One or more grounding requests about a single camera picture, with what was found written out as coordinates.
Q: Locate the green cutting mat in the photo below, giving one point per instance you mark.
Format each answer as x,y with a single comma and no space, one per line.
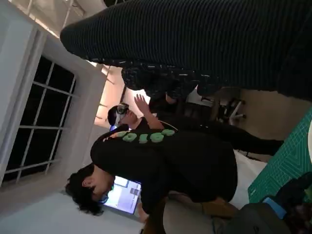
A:
280,165

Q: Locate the person in black top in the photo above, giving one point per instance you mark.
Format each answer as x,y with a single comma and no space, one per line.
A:
170,165

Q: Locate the white framed window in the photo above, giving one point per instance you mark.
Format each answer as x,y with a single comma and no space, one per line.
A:
24,109

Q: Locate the white rolling chair base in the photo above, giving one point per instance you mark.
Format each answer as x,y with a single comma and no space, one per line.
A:
235,112

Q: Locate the white VR headset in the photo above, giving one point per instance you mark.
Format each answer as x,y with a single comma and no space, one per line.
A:
122,108

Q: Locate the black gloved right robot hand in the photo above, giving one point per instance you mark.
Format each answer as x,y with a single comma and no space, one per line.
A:
195,36

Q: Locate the black left robot hand, blue tape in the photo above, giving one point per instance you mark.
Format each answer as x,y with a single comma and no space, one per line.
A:
275,207

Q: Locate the white square plate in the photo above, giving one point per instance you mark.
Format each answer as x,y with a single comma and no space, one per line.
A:
310,146

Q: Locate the lit computer screen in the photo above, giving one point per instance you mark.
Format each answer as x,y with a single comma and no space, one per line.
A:
126,197

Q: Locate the person wearing headset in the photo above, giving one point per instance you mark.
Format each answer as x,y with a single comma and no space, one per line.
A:
219,134

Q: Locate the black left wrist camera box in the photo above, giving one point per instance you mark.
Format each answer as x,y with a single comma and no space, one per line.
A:
251,219

